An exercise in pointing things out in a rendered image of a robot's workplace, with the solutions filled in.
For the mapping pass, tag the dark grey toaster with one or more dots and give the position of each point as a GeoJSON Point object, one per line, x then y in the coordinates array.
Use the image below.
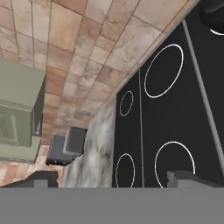
{"type": "Point", "coordinates": [67, 145]}

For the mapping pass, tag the black glass hob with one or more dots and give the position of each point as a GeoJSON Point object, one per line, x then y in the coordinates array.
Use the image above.
{"type": "Point", "coordinates": [172, 116]}

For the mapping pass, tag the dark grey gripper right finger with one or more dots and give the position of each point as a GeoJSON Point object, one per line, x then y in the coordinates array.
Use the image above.
{"type": "Point", "coordinates": [189, 179]}

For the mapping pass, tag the sage green cupboard run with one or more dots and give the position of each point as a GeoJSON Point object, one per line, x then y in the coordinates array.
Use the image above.
{"type": "Point", "coordinates": [17, 110]}

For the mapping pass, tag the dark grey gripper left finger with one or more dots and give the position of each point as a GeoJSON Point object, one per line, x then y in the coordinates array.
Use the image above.
{"type": "Point", "coordinates": [43, 179]}

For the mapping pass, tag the black kettle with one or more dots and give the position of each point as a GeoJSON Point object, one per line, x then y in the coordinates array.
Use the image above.
{"type": "Point", "coordinates": [214, 13]}

